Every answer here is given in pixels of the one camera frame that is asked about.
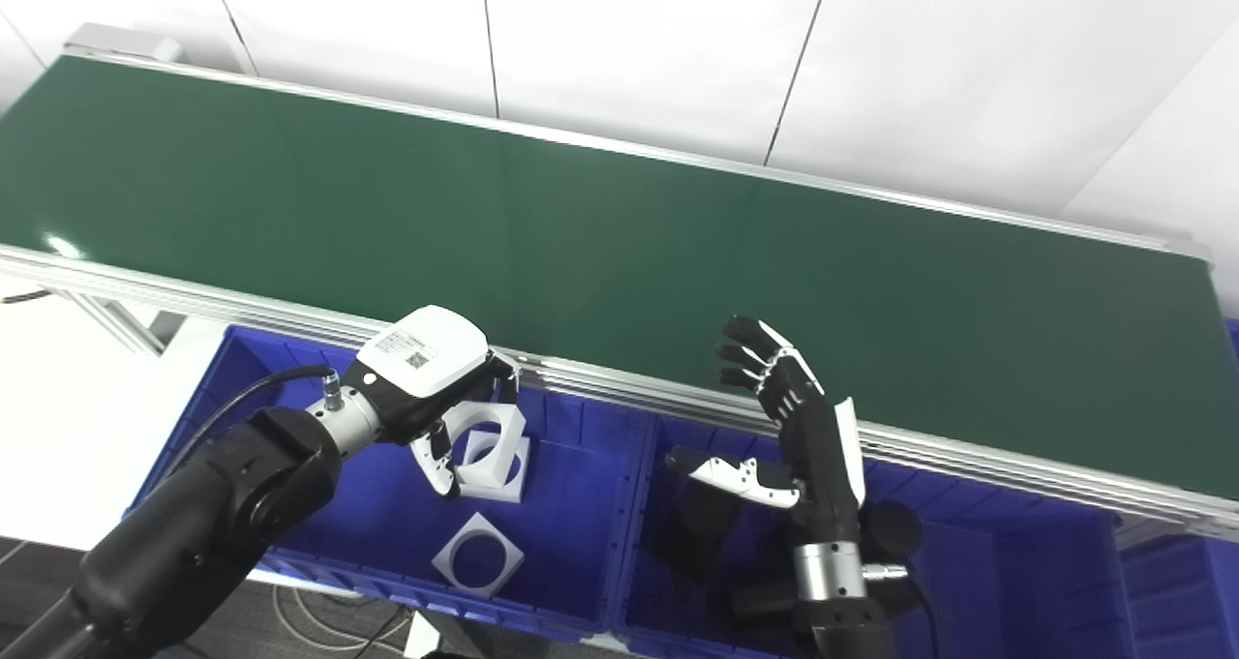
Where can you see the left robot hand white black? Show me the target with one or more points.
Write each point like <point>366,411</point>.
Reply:
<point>426,359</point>

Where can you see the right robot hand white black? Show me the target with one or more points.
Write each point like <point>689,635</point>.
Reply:
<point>818,446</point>

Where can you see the white square part round hole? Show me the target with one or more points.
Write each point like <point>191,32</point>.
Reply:
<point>494,490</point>
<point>508,425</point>
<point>455,567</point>

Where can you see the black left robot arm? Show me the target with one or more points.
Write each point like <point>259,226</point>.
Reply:
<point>194,524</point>

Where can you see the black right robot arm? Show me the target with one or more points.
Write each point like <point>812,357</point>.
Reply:
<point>842,601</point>

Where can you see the black round part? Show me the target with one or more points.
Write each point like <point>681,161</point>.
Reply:
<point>891,525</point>

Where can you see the black block part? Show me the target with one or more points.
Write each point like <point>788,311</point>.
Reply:
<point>697,533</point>

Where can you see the blue plastic bin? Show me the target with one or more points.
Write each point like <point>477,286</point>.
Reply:
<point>1007,582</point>
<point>368,514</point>
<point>1181,601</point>

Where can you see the grey conveyor end housing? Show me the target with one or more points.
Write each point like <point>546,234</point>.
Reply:
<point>121,40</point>

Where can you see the green conveyor belt aluminium frame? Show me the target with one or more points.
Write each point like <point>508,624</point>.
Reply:
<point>619,253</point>

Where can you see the aluminium conveyor leg frame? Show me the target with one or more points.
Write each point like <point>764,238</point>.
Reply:
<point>116,320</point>

